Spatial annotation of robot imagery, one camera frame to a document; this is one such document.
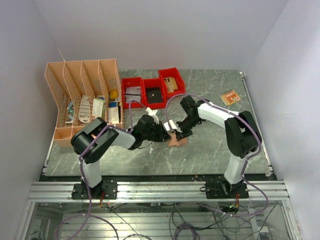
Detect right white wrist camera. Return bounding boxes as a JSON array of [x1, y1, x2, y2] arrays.
[[163, 119, 178, 132]]

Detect brown leather card holder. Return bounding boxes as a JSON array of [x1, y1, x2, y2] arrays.
[[167, 133, 188, 147]]

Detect white oval package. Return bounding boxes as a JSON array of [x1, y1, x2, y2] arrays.
[[78, 95, 91, 125]]

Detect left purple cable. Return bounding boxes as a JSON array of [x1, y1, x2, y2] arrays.
[[54, 99, 151, 240]]

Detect yellow round object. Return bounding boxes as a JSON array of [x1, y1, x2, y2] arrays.
[[109, 90, 119, 101]]

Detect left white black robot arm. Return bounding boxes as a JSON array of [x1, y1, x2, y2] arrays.
[[70, 114, 171, 200]]

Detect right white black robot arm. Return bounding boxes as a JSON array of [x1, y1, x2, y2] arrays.
[[174, 95, 262, 200]]

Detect gold cards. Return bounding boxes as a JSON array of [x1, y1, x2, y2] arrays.
[[164, 77, 178, 93]]

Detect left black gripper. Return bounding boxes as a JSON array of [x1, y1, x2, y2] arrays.
[[142, 121, 172, 143]]

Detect white green box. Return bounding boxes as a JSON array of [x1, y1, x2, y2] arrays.
[[92, 97, 106, 120]]

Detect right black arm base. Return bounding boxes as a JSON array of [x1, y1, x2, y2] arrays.
[[199, 180, 249, 199]]

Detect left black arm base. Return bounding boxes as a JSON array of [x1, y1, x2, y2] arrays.
[[71, 180, 118, 200]]

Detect white black cards stack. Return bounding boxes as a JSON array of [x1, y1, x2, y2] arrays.
[[124, 86, 141, 103]]

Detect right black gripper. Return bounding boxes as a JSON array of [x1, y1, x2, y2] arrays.
[[174, 115, 202, 141]]

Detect red plastic bin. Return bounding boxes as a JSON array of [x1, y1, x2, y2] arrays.
[[142, 78, 167, 110], [121, 76, 146, 109], [158, 67, 186, 99]]

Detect aluminium frame rails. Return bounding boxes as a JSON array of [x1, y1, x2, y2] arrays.
[[15, 174, 302, 240]]

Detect pink mesh desk organizer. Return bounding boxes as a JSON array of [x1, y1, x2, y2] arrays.
[[44, 58, 124, 147]]

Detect orange spiral notepad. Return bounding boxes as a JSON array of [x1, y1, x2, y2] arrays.
[[219, 90, 241, 106]]

